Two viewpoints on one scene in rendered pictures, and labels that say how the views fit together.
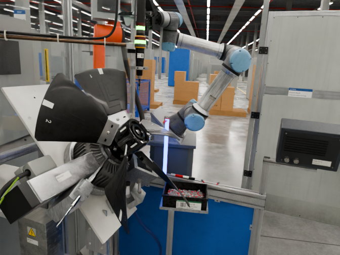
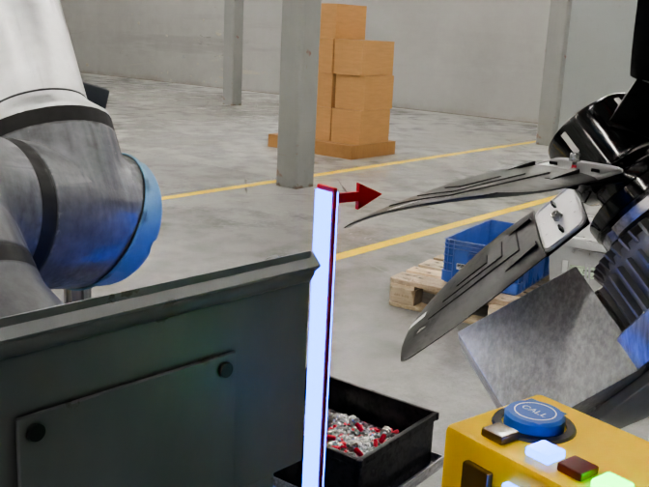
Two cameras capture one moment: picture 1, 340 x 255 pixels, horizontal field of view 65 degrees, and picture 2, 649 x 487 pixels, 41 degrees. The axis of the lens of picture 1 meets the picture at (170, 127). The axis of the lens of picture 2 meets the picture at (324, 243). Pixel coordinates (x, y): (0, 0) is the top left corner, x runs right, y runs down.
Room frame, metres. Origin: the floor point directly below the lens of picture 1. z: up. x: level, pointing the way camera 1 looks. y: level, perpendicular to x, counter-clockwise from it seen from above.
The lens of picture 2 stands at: (2.05, 0.40, 1.32)
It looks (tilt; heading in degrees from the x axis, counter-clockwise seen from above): 14 degrees down; 212
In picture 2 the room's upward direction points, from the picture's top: 3 degrees clockwise
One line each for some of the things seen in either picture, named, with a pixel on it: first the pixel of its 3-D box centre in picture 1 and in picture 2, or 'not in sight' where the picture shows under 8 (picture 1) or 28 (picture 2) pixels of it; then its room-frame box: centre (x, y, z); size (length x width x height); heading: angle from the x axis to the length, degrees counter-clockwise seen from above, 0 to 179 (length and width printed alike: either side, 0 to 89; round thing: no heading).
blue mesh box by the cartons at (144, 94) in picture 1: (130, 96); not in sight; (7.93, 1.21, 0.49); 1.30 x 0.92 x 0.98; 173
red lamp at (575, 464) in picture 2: not in sight; (578, 468); (1.57, 0.29, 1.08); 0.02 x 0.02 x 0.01; 70
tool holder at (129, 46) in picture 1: (137, 56); not in sight; (1.09, 0.14, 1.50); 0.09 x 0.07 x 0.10; 105
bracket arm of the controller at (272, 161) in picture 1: (289, 164); not in sight; (1.22, -0.58, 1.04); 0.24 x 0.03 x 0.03; 70
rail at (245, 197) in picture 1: (181, 184); not in sight; (1.40, -0.08, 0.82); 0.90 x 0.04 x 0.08; 70
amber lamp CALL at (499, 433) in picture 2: not in sight; (500, 433); (1.55, 0.24, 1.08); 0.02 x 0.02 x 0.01; 70
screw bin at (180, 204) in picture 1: (185, 195); (325, 433); (1.22, -0.09, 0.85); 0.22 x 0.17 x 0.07; 85
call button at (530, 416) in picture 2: not in sight; (534, 420); (1.52, 0.25, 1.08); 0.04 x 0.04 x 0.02
